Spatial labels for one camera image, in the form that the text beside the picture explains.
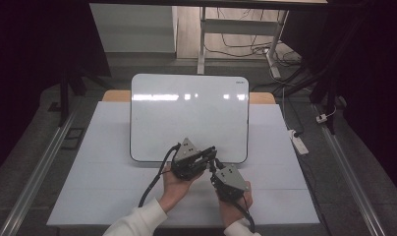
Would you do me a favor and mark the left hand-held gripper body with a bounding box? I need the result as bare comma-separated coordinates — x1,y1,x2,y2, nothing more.
170,137,208,182

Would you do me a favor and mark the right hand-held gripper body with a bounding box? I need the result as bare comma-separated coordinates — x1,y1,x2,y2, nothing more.
210,163,251,204

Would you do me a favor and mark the white whiteboard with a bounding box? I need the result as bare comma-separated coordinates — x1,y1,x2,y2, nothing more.
129,73,251,164

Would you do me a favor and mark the person's right hand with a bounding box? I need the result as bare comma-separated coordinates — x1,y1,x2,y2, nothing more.
217,181,255,229

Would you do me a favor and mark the person's left hand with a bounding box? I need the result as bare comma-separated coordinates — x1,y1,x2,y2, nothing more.
159,169,204,214

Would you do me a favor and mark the white power strip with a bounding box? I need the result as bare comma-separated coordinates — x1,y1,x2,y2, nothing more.
287,129,310,156

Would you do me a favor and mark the wooden table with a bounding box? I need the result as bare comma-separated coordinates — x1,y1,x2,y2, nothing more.
102,89,276,105

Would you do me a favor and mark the black metal stand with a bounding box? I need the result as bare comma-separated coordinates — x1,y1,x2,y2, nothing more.
47,64,113,128
252,57,349,136

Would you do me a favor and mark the white partition panel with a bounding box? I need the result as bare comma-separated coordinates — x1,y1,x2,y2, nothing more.
88,3,179,54

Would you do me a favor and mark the dark curtain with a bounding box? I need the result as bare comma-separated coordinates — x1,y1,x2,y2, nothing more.
280,0,397,200
0,0,112,180

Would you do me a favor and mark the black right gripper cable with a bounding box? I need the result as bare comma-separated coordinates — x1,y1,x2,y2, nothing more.
231,199,256,234

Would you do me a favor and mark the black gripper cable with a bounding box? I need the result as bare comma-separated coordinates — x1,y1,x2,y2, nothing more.
231,199,256,234
138,142,182,208

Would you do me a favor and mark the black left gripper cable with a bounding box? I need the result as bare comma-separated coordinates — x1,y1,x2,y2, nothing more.
138,142,182,208

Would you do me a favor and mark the black power cable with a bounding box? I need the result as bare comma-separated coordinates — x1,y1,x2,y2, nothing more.
282,88,305,138

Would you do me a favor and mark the tangle of floor cables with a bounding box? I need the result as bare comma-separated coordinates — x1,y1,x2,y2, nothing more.
204,7,303,67

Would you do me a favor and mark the black floor frame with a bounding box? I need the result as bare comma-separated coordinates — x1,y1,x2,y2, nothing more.
60,127,86,151

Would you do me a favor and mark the aluminium floor rail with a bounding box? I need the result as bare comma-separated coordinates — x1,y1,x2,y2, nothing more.
0,107,79,236
312,103,388,236

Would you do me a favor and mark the white desk frame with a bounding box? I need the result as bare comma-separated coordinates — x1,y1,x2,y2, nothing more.
197,6,290,80

